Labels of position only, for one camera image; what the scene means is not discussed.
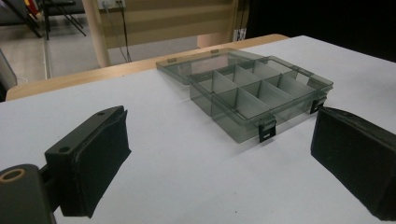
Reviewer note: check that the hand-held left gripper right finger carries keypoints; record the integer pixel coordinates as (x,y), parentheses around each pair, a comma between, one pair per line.
(358,155)

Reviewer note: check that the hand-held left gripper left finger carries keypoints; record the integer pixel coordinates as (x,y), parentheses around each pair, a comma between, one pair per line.
(93,161)

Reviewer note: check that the transparent grey compartment box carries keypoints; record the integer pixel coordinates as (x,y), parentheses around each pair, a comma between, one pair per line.
(249,102)

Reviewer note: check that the white table mat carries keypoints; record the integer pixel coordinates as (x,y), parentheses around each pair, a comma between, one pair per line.
(186,174)

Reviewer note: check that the black tripod stand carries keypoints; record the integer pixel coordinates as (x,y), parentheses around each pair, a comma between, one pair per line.
(62,12)

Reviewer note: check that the white power strip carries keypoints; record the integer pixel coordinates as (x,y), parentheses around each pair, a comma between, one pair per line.
(110,3)

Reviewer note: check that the aluminium floor rail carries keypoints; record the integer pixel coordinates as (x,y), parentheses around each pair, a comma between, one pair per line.
(47,59)

